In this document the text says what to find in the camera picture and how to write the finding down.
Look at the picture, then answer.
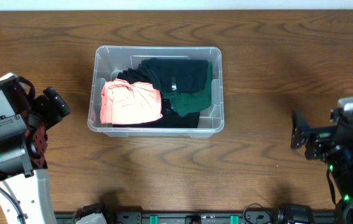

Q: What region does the pink garment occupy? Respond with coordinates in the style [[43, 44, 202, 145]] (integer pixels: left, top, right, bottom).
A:
[[100, 78, 162, 125]]

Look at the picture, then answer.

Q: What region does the clear plastic storage container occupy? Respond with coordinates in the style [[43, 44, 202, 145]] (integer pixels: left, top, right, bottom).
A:
[[87, 45, 225, 138]]

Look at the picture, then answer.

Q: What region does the dark green garment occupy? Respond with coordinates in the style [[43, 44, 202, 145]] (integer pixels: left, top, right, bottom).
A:
[[161, 62, 213, 117]]

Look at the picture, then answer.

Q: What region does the large black garment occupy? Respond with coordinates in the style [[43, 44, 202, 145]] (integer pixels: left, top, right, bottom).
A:
[[113, 68, 200, 128]]

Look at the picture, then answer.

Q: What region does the dark navy garment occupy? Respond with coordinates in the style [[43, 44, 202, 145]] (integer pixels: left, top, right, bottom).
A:
[[137, 58, 212, 93]]

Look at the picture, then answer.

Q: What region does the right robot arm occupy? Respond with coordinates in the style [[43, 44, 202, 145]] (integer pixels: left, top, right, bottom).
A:
[[291, 108, 353, 223]]

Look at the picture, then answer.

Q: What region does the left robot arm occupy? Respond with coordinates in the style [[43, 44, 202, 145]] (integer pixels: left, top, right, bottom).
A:
[[0, 73, 71, 224]]

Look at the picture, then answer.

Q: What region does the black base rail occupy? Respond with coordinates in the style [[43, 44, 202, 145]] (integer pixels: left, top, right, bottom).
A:
[[55, 203, 336, 224]]

